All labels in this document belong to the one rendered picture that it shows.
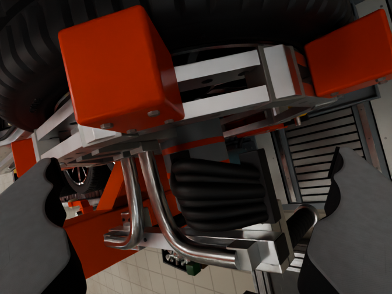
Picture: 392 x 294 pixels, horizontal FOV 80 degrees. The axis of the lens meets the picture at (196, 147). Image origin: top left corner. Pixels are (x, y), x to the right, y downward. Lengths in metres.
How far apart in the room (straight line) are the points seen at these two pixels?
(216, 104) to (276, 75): 0.08
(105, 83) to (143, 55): 0.03
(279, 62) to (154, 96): 0.17
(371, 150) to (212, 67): 0.97
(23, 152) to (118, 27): 0.43
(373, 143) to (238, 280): 1.17
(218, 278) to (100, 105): 1.79
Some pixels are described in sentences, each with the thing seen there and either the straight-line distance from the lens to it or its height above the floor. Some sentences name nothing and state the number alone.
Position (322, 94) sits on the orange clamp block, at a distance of 0.36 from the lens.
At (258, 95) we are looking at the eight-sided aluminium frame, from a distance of 0.27.
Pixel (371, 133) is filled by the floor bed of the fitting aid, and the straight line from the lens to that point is 1.16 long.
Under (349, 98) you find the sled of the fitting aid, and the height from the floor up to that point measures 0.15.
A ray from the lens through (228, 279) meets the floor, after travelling 1.86.
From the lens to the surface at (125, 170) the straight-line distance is 0.44.
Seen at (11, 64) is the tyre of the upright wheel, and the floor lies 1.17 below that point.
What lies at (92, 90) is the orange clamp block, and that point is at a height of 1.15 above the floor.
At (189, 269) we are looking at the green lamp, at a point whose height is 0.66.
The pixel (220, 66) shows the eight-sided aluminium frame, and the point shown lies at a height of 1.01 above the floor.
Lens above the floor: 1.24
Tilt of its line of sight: 48 degrees down
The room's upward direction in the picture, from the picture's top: 100 degrees counter-clockwise
